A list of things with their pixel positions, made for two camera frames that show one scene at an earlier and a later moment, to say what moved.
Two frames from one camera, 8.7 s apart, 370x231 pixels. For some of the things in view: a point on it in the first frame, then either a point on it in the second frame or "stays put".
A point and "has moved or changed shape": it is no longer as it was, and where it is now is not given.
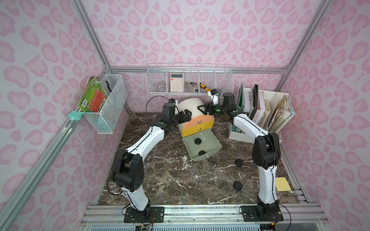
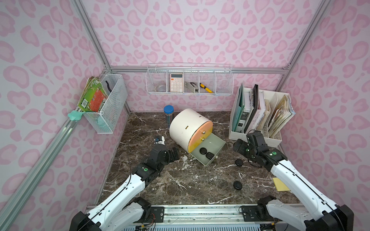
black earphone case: (238, 185) stays put
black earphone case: (197, 141) -> (203, 150)
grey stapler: (191, 86) stays put
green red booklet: (93, 96) stays put
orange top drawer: (197, 120) -> (201, 134)
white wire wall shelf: (189, 77) stays put
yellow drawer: (197, 129) -> (207, 132)
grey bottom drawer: (210, 144) has moved or changed shape
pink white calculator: (176, 83) stays put
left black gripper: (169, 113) -> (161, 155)
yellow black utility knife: (203, 86) stays put
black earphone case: (201, 152) -> (209, 155)
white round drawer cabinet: (199, 121) has moved or changed shape
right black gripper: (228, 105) -> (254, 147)
